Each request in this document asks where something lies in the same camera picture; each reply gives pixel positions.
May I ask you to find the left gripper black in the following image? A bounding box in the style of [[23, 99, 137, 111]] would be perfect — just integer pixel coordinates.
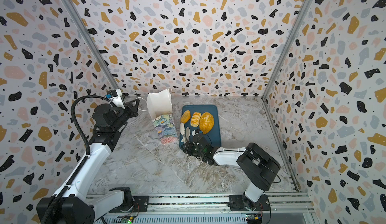
[[112, 98, 139, 132]]

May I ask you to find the small oval bread roll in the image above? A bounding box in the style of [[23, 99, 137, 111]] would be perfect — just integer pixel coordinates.
[[180, 110, 191, 124]]

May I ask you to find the floral paper bag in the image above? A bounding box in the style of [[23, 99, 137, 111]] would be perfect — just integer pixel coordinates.
[[138, 88, 179, 145]]

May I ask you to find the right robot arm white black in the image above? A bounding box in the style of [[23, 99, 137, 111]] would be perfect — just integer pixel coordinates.
[[180, 123, 280, 211]]

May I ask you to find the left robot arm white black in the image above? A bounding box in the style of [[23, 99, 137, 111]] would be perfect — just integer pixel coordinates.
[[36, 96, 140, 224]]

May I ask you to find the striped glazed bread loaf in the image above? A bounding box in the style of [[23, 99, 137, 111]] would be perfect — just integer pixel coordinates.
[[190, 112, 202, 127]]

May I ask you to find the large oval brown bread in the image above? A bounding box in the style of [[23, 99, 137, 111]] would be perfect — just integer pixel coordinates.
[[199, 112, 214, 134]]

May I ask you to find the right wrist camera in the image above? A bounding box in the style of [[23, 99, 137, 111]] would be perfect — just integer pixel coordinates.
[[192, 129, 200, 136]]

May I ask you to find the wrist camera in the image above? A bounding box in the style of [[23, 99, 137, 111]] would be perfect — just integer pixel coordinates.
[[192, 129, 200, 136], [106, 89, 125, 109]]

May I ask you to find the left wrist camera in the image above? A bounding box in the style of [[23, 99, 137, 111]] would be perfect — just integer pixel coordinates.
[[106, 89, 125, 109]]

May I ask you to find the left corner aluminium post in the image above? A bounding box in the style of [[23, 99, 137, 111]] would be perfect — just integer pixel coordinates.
[[61, 0, 119, 89]]

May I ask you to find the corner aluminium post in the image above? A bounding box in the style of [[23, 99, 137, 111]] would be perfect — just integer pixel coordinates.
[[61, 0, 119, 89], [262, 0, 312, 101]]

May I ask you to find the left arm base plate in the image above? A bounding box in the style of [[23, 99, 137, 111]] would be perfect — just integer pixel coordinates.
[[109, 195, 150, 215]]

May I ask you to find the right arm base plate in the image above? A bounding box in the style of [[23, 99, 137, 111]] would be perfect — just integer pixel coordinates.
[[228, 194, 271, 212]]

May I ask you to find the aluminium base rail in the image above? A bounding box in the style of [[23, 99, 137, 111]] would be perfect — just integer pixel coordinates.
[[60, 193, 314, 224]]

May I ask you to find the right corner aluminium post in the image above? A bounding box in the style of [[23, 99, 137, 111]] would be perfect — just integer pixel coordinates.
[[262, 0, 312, 101]]

